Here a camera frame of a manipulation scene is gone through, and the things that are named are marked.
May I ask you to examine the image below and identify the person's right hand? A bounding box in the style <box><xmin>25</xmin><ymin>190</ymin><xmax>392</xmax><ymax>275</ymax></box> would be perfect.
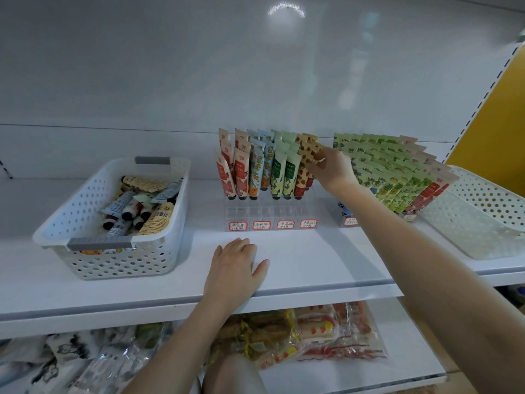
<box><xmin>307</xmin><ymin>145</ymin><xmax>359</xmax><ymax>198</ymax></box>

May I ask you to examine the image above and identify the person's left hand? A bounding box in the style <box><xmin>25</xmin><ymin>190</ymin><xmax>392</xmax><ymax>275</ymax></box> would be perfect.
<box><xmin>202</xmin><ymin>237</ymin><xmax>271</xmax><ymax>317</ymax></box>

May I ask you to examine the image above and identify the row of hand cream tubes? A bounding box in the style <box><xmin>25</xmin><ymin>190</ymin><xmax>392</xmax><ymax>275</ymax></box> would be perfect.
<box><xmin>215</xmin><ymin>127</ymin><xmax>460</xmax><ymax>217</ymax></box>

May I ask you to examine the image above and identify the pile of pale hand cream tubes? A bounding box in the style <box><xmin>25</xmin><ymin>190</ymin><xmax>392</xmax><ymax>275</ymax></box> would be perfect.
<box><xmin>98</xmin><ymin>175</ymin><xmax>183</xmax><ymax>237</ymax></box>

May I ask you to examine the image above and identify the white perforated plastic basket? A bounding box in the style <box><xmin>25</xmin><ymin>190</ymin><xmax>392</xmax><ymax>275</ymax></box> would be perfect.
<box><xmin>418</xmin><ymin>165</ymin><xmax>525</xmax><ymax>261</ymax></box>
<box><xmin>33</xmin><ymin>157</ymin><xmax>192</xmax><ymax>280</ymax></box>

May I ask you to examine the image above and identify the white metal shelf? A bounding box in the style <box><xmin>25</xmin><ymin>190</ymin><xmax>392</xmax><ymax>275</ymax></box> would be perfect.
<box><xmin>0</xmin><ymin>0</ymin><xmax>525</xmax><ymax>394</ymax></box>

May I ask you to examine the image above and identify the person's right forearm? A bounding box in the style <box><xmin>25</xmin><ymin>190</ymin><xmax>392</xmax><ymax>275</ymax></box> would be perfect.
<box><xmin>338</xmin><ymin>186</ymin><xmax>525</xmax><ymax>394</ymax></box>

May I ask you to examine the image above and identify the person's left forearm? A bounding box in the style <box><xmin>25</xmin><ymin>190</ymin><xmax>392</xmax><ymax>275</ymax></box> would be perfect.
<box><xmin>123</xmin><ymin>301</ymin><xmax>243</xmax><ymax>394</ymax></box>

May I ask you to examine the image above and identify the person's right leg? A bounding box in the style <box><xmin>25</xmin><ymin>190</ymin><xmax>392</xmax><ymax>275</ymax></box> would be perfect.
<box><xmin>203</xmin><ymin>352</ymin><xmax>267</xmax><ymax>394</ymax></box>

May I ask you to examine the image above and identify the clear divider tray with labels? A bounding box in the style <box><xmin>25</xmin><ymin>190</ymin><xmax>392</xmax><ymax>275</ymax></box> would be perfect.
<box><xmin>227</xmin><ymin>216</ymin><xmax>359</xmax><ymax>232</ymax></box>

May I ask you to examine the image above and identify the pile of snack packets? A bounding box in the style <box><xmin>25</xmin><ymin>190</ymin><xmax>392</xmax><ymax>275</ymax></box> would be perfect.
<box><xmin>0</xmin><ymin>301</ymin><xmax>387</xmax><ymax>394</ymax></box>

